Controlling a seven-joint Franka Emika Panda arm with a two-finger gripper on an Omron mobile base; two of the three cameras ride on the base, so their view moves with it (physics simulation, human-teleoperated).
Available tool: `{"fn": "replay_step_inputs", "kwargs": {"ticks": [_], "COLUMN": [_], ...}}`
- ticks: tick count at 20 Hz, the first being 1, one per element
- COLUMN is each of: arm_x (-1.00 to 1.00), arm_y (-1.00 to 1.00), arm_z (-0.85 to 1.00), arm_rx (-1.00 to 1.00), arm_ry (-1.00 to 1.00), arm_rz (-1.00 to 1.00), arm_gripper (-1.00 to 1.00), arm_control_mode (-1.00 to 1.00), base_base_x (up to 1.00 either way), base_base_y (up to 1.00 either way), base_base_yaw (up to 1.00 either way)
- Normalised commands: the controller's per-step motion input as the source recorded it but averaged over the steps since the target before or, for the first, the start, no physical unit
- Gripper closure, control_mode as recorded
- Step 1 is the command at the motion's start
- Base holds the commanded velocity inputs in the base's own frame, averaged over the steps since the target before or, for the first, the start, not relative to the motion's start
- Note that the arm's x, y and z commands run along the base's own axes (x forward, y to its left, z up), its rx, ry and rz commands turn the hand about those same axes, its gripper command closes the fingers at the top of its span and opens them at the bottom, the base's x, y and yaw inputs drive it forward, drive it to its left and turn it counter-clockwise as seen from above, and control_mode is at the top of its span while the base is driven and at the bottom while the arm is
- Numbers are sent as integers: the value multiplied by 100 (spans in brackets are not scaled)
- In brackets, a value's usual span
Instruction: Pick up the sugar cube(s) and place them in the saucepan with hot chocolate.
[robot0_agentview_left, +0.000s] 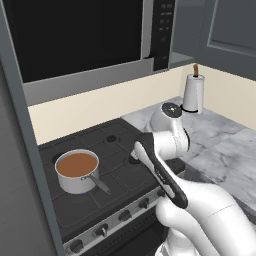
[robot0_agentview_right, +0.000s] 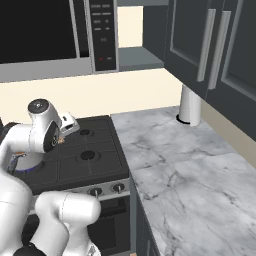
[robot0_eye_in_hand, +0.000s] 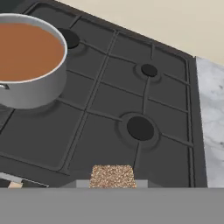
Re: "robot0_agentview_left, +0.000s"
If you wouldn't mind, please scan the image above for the silver microwave door handle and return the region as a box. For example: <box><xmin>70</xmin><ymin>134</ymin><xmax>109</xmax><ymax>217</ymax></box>
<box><xmin>141</xmin><ymin>0</ymin><xmax>155</xmax><ymax>61</ymax></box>

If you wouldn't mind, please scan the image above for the black gas hob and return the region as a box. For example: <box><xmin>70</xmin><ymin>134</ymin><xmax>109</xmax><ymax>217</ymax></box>
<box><xmin>37</xmin><ymin>117</ymin><xmax>187</xmax><ymax>256</ymax></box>

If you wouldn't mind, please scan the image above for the black microwave door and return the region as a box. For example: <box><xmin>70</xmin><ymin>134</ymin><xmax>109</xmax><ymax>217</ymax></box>
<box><xmin>3</xmin><ymin>0</ymin><xmax>145</xmax><ymax>84</ymax></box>

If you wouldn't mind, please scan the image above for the grey tall cabinet side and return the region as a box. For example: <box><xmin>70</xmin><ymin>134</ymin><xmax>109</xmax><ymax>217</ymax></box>
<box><xmin>0</xmin><ymin>0</ymin><xmax>66</xmax><ymax>256</ymax></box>

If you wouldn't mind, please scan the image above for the brown hot chocolate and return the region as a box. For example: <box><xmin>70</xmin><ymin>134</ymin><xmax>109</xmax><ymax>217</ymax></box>
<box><xmin>57</xmin><ymin>152</ymin><xmax>98</xmax><ymax>177</ymax></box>

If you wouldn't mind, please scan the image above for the grey cupboard door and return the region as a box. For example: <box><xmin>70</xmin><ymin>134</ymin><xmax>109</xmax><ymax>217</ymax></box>
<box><xmin>195</xmin><ymin>0</ymin><xmax>256</xmax><ymax>82</ymax></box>

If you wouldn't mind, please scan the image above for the silver saucepan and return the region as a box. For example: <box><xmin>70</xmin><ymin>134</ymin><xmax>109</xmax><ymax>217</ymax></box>
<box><xmin>54</xmin><ymin>148</ymin><xmax>113</xmax><ymax>196</ymax></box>

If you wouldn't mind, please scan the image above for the wooden-post paper towel holder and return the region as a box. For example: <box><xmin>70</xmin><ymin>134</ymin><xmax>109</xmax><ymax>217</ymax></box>
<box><xmin>179</xmin><ymin>63</ymin><xmax>202</xmax><ymax>115</ymax></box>

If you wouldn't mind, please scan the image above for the silver microwave oven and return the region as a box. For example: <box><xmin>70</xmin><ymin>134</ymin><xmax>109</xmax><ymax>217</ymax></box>
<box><xmin>2</xmin><ymin>0</ymin><xmax>178</xmax><ymax>108</ymax></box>

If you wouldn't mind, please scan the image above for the grey wall cupboard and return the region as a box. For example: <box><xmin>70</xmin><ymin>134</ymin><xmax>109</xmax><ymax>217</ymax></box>
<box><xmin>169</xmin><ymin>0</ymin><xmax>256</xmax><ymax>82</ymax></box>

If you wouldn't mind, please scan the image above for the white paper towel roll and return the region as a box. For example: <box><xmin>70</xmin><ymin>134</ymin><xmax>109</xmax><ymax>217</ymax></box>
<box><xmin>181</xmin><ymin>73</ymin><xmax>206</xmax><ymax>115</ymax></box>

